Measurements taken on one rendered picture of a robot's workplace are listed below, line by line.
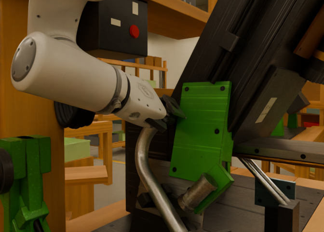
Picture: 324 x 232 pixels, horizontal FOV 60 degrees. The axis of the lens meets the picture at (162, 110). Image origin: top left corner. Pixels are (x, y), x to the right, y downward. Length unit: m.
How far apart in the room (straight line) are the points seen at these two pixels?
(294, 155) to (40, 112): 0.56
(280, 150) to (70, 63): 0.45
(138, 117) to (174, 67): 10.76
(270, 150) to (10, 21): 0.61
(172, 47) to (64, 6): 10.96
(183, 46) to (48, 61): 10.79
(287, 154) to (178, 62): 10.61
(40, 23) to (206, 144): 0.37
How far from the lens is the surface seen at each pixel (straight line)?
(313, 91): 4.18
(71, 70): 0.40
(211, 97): 0.59
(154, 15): 0.95
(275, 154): 0.65
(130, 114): 0.50
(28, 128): 0.69
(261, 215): 0.91
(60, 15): 0.48
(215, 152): 0.57
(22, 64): 0.41
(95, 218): 0.91
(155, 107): 0.51
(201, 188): 0.54
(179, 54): 11.20
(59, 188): 0.76
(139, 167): 0.63
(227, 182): 0.55
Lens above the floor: 1.24
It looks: 3 degrees down
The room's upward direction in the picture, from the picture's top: straight up
